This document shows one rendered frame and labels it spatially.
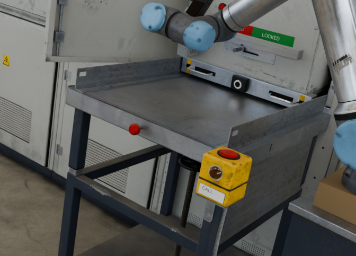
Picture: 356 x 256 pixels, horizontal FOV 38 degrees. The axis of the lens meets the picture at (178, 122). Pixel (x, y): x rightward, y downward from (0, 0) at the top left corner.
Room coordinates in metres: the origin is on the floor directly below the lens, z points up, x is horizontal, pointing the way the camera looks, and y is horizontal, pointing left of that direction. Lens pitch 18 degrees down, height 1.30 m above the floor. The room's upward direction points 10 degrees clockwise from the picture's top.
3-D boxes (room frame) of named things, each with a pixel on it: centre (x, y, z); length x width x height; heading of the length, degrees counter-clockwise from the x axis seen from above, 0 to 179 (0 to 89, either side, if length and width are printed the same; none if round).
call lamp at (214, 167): (0.99, -0.09, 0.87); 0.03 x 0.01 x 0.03; 57
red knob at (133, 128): (1.38, 0.11, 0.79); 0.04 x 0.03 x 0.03; 147
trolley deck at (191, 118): (1.68, -0.08, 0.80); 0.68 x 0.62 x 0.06; 147
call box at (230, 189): (1.03, -0.12, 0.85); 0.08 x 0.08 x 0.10; 57
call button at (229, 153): (1.03, -0.12, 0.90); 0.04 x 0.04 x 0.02
